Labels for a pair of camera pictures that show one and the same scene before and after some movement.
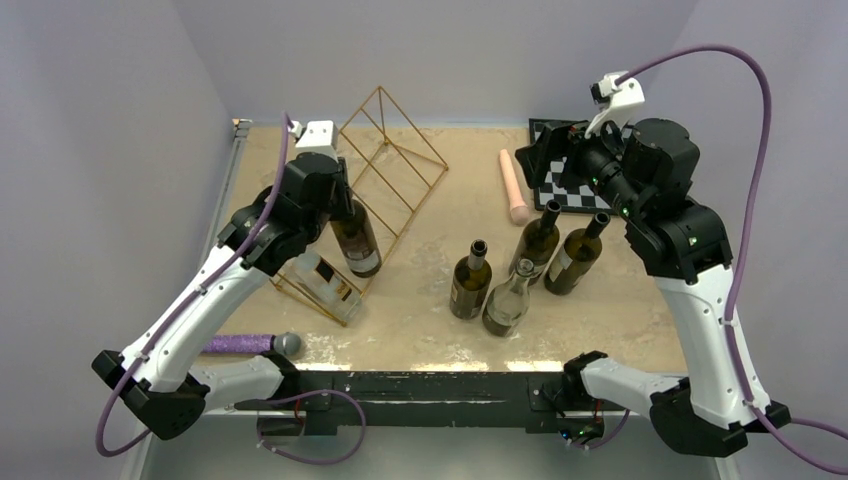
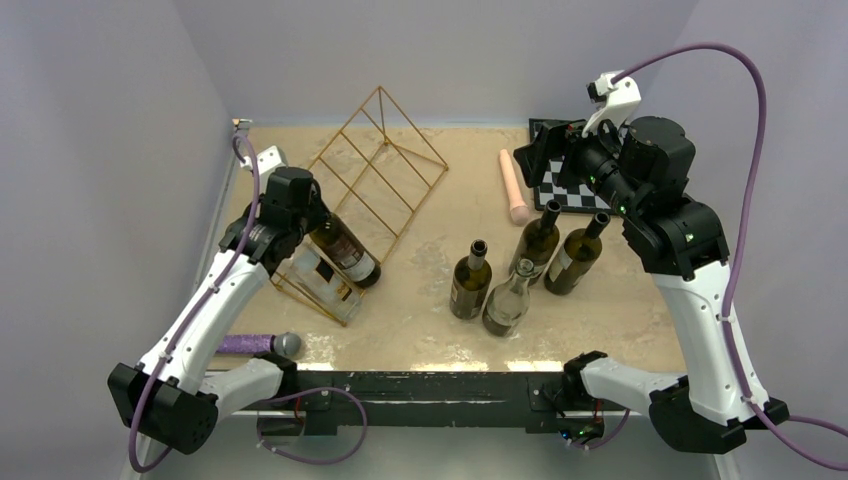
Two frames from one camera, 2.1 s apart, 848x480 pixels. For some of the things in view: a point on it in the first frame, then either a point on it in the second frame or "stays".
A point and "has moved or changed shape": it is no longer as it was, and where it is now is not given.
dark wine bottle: (472, 278) stays
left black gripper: (343, 206) -> (318, 212)
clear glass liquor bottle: (330, 287) stays
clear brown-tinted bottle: (508, 302) stays
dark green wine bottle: (358, 242) has moved or changed shape
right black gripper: (576, 146) stays
